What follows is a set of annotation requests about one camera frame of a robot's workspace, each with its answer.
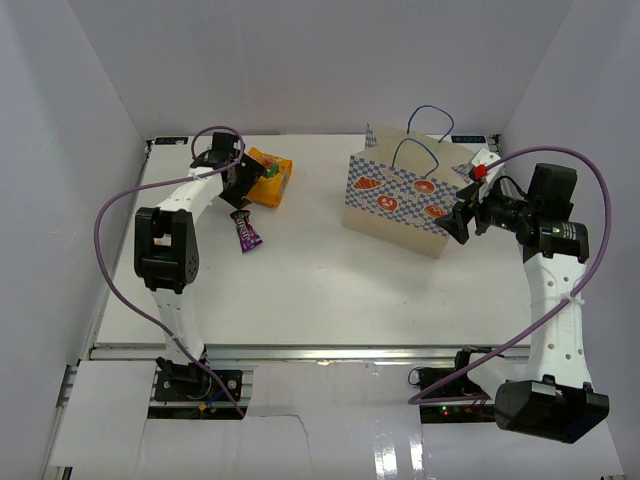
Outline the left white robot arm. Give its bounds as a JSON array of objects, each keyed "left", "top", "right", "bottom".
[{"left": 134, "top": 131, "right": 266, "bottom": 399}]

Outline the orange mango gummy bag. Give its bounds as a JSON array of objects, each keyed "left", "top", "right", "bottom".
[{"left": 247, "top": 147, "right": 293, "bottom": 208}]

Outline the white front cover sheet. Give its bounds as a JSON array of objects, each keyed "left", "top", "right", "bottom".
[{"left": 50, "top": 361, "right": 623, "bottom": 479}]

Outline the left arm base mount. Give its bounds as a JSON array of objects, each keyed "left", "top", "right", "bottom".
[{"left": 153, "top": 370, "right": 243, "bottom": 404}]

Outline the purple m&m's packet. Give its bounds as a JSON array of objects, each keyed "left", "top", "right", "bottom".
[{"left": 230, "top": 210, "right": 263, "bottom": 254}]

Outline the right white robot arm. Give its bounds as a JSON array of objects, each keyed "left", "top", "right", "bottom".
[{"left": 436, "top": 163, "right": 610, "bottom": 444}]

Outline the black xdof label sticker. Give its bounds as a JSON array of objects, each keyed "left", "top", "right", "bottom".
[{"left": 450, "top": 135, "right": 486, "bottom": 144}]

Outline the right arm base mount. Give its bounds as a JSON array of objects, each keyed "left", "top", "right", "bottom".
[{"left": 407, "top": 367, "right": 495, "bottom": 425}]

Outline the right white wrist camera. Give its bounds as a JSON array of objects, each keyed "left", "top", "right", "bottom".
[{"left": 470, "top": 148, "right": 502, "bottom": 199}]

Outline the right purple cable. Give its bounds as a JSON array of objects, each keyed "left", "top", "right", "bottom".
[{"left": 407, "top": 145, "right": 613, "bottom": 405}]

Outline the blue checkered paper bag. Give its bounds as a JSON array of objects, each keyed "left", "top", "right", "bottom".
[{"left": 342, "top": 121, "right": 488, "bottom": 258}]

